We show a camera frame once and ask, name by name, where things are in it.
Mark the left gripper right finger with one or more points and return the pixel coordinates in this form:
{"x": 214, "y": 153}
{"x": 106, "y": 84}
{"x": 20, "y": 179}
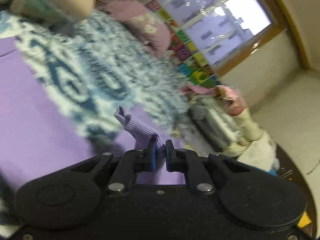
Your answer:
{"x": 187, "y": 162}

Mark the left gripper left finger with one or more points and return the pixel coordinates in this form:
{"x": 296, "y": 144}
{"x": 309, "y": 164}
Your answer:
{"x": 132, "y": 163}

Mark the purple hoodie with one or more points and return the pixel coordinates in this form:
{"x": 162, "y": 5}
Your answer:
{"x": 36, "y": 139}

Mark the grey folded clothes stack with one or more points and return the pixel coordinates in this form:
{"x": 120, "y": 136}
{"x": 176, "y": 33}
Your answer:
{"x": 207, "y": 128}

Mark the white quilted blanket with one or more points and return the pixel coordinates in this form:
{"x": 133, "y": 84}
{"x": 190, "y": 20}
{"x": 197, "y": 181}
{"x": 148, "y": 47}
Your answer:
{"x": 261, "y": 154}

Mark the colourful alphabet play mat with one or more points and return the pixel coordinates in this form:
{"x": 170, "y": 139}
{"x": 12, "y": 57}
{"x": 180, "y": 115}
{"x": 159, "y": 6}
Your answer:
{"x": 183, "y": 52}

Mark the blue white patterned bedspread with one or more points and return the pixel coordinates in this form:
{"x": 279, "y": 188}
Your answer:
{"x": 102, "y": 67}

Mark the pink floral pillow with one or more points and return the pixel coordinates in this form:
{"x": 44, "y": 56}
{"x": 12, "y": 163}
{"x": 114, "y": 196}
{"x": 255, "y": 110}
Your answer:
{"x": 144, "y": 24}

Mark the yellow cartoon cushion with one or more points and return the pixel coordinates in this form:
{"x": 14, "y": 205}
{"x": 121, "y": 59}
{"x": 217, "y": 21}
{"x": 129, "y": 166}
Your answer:
{"x": 304, "y": 221}

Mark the window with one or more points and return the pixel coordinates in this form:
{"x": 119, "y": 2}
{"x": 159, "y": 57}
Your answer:
{"x": 226, "y": 31}

